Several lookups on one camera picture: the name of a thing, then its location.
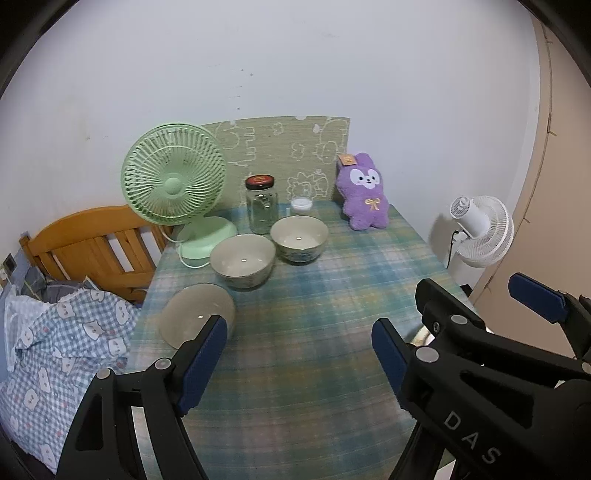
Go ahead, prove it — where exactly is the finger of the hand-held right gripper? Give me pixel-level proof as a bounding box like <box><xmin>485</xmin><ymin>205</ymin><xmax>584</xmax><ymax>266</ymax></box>
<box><xmin>414</xmin><ymin>278</ymin><xmax>490</xmax><ymax>348</ymax></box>
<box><xmin>507</xmin><ymin>272</ymin><xmax>591</xmax><ymax>365</ymax></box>

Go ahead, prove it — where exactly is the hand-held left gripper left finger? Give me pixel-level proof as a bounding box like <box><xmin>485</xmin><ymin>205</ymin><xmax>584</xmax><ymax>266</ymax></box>
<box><xmin>55</xmin><ymin>315</ymin><xmax>228</xmax><ymax>480</ymax></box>

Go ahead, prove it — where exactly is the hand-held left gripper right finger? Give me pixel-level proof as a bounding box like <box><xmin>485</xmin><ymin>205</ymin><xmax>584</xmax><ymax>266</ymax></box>
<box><xmin>372</xmin><ymin>318</ymin><xmax>445</xmax><ymax>480</ymax></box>

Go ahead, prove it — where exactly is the beige ceramic bowl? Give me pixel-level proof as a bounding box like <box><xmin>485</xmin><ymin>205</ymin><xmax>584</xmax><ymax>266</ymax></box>
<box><xmin>158</xmin><ymin>283</ymin><xmax>237</xmax><ymax>350</ymax></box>
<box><xmin>209</xmin><ymin>234</ymin><xmax>277</xmax><ymax>291</ymax></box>

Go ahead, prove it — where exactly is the beige bowl with blue pattern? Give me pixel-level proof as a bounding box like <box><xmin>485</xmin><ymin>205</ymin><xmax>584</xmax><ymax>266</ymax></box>
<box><xmin>270</xmin><ymin>215</ymin><xmax>329</xmax><ymax>265</ymax></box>

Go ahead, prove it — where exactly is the white fan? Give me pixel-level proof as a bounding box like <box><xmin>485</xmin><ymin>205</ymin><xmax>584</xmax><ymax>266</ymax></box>
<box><xmin>449</xmin><ymin>195</ymin><xmax>515</xmax><ymax>282</ymax></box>

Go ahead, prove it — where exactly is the green plaid tablecloth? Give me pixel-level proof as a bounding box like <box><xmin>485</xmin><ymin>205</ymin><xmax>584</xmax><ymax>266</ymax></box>
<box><xmin>124</xmin><ymin>200</ymin><xmax>476</xmax><ymax>480</ymax></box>

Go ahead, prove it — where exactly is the beige door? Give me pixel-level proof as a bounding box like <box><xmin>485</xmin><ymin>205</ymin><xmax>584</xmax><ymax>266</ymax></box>
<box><xmin>471</xmin><ymin>18</ymin><xmax>591</xmax><ymax>324</ymax></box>

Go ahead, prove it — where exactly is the purple plush rabbit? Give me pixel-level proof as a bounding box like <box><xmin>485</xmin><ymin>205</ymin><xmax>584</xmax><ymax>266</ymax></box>
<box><xmin>335</xmin><ymin>152</ymin><xmax>391</xmax><ymax>232</ymax></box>

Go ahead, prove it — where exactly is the blue checked bear blanket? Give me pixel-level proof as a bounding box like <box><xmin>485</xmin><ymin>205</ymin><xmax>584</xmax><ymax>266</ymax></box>
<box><xmin>0</xmin><ymin>288</ymin><xmax>141</xmax><ymax>474</ymax></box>

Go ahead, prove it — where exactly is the orange wooden headboard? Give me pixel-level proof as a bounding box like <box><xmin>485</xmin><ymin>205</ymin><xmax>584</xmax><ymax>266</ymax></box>
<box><xmin>18</xmin><ymin>205</ymin><xmax>174</xmax><ymax>305</ymax></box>

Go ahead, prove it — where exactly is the glass jar with dark lid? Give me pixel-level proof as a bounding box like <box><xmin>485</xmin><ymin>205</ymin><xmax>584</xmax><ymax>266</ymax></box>
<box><xmin>245</xmin><ymin>174</ymin><xmax>279</xmax><ymax>235</ymax></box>

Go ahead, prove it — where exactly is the dark grey cloth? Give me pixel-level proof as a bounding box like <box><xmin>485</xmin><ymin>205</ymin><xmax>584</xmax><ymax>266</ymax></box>
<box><xmin>21</xmin><ymin>268</ymin><xmax>100</xmax><ymax>301</ymax></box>

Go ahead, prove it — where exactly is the green desk fan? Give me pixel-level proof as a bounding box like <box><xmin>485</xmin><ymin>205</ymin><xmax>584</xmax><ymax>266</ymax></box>
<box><xmin>121</xmin><ymin>123</ymin><xmax>238</xmax><ymax>269</ymax></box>

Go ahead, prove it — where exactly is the white fan cable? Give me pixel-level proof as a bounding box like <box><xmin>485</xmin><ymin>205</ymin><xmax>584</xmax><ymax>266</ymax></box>
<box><xmin>161</xmin><ymin>226</ymin><xmax>211</xmax><ymax>270</ymax></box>

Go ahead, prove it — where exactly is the green printed wall mat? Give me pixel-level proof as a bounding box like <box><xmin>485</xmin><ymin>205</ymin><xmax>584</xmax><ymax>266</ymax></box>
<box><xmin>201</xmin><ymin>115</ymin><xmax>352</xmax><ymax>222</ymax></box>

